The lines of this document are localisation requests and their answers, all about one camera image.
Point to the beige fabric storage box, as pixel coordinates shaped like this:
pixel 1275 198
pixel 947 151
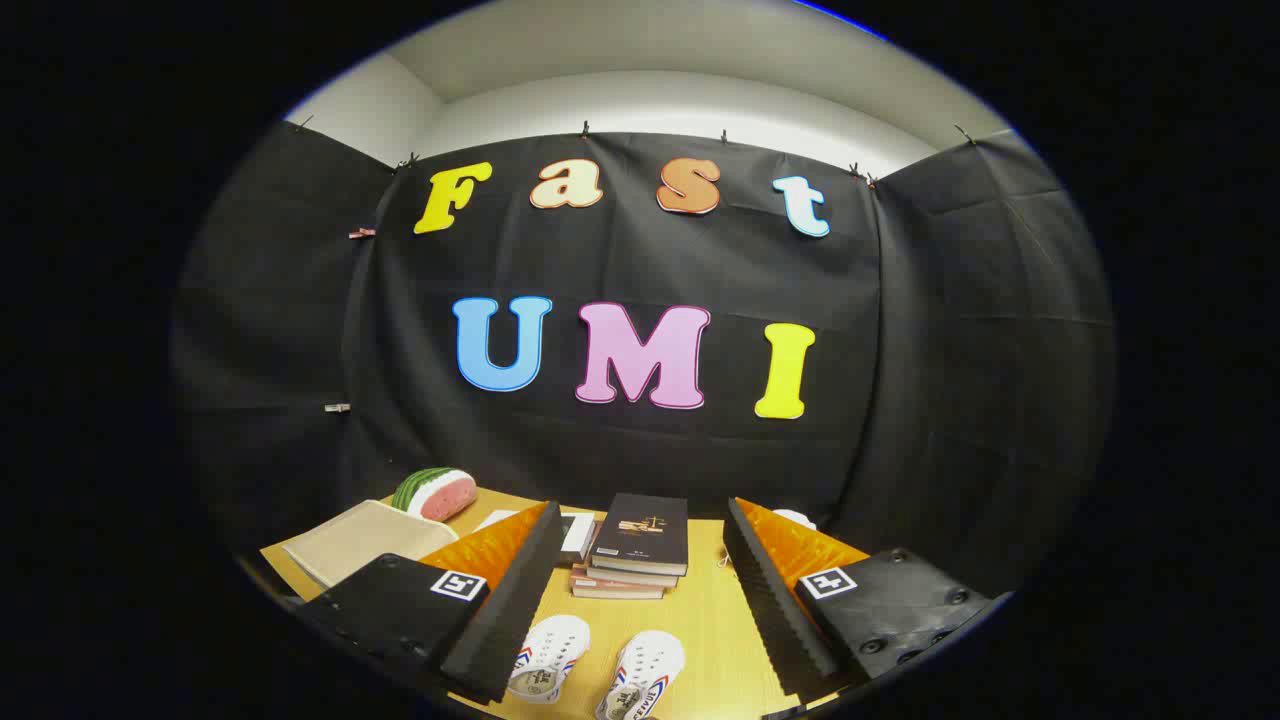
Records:
pixel 360 540

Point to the watermelon slice plush toy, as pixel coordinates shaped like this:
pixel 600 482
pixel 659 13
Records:
pixel 440 495

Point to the dark book with white pages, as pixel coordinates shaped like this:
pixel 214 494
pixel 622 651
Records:
pixel 630 577

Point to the black backdrop cloth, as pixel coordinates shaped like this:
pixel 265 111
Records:
pixel 620 260

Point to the black hardcover book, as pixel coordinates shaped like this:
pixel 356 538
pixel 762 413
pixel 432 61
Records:
pixel 640 530

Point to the reddish brown book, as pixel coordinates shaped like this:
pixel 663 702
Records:
pixel 615 592

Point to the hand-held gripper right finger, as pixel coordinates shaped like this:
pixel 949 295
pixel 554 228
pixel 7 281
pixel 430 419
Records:
pixel 770 600

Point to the white plush toy with glasses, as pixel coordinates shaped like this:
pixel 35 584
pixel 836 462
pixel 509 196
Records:
pixel 795 518

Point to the white canvas shoe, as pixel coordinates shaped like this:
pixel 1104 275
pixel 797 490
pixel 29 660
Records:
pixel 550 650
pixel 645 665

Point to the white portrait cover book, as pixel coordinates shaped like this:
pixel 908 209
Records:
pixel 578 535

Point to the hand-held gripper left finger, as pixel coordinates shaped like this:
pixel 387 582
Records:
pixel 510 610

